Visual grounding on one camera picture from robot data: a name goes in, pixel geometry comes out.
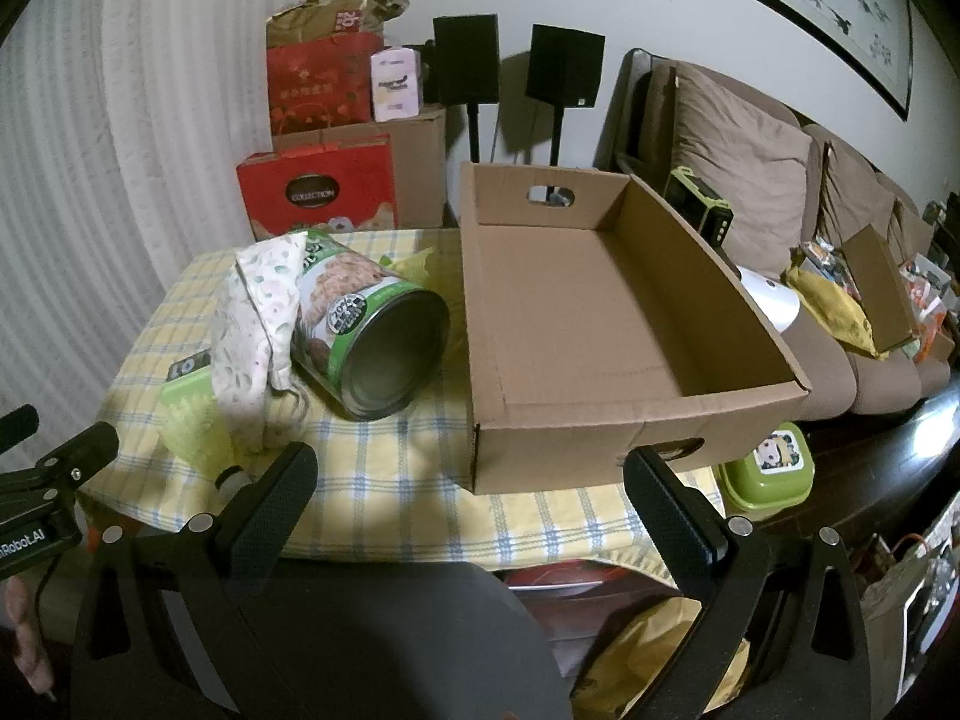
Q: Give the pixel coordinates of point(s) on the crumpled brown paper bag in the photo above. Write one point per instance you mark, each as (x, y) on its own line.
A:
(330, 7)

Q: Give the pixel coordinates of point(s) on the small beige cushion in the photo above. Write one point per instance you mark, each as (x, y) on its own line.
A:
(911, 229)

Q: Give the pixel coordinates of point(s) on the white curtain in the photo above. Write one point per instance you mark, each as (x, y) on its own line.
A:
(112, 165)

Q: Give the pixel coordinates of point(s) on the large beige cushion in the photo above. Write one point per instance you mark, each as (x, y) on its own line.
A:
(735, 165)

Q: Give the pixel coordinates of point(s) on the person's left hand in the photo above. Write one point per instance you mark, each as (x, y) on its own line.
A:
(26, 641)

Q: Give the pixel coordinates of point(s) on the yellow checked tablecloth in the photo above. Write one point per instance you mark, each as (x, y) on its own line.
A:
(390, 480)

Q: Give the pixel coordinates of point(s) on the yellow plastic bag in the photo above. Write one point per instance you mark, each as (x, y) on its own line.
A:
(645, 667)

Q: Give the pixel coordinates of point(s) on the pile of colourful packets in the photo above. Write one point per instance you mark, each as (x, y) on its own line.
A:
(930, 307)

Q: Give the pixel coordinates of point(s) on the flat cardboard piece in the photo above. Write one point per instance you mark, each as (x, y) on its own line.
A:
(877, 285)

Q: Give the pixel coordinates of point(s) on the floral cloth pouch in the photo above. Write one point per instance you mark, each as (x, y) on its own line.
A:
(247, 315)

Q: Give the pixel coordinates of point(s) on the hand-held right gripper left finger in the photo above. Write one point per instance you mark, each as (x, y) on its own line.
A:
(277, 499)

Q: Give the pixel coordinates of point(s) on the large brown carton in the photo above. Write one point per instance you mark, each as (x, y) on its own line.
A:
(420, 165)

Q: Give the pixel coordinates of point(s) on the green and black radio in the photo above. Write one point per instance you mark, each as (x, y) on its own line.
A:
(697, 202)

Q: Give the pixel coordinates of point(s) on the black speaker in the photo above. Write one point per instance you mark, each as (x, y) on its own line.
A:
(564, 67)
(465, 60)

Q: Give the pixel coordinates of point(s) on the dark wooden coffee table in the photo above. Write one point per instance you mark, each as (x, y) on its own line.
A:
(885, 457)

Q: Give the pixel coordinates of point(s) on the brown paper shopping bag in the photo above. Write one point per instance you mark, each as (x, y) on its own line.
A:
(896, 585)

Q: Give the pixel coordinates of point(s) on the black speaker stand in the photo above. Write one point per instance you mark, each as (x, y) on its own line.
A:
(474, 131)
(558, 135)

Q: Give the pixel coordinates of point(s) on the brown sofa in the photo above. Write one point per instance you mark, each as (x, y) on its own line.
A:
(825, 379)

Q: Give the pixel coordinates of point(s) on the white tissue box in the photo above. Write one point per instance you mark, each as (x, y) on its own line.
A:
(397, 86)

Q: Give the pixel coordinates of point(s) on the red box under table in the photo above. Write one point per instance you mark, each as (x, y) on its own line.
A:
(555, 577)

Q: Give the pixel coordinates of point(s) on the green lunch box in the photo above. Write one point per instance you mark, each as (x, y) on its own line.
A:
(765, 476)

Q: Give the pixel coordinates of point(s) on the colourful snack packets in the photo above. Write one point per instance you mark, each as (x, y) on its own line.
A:
(821, 262)

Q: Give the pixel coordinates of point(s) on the cardboard box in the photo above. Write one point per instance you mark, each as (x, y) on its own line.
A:
(585, 300)

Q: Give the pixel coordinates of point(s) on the white rounded device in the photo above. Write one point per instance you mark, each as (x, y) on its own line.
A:
(772, 300)

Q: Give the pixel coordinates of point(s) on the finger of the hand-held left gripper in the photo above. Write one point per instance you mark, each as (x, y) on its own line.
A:
(19, 426)
(79, 454)

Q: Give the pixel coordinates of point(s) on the green snack can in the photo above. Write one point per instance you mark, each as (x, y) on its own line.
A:
(352, 307)

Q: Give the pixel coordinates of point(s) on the red gift bag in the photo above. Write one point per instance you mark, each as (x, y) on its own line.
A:
(315, 90)

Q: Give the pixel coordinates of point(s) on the medium beige cushion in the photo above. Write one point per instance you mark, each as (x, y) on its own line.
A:
(851, 202)

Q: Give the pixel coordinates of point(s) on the red gift box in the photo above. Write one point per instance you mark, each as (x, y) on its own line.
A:
(315, 172)

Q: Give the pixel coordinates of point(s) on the yellow cloth bag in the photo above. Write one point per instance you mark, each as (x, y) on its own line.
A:
(832, 319)

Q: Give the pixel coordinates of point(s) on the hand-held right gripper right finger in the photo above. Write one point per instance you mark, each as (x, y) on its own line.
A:
(671, 517)

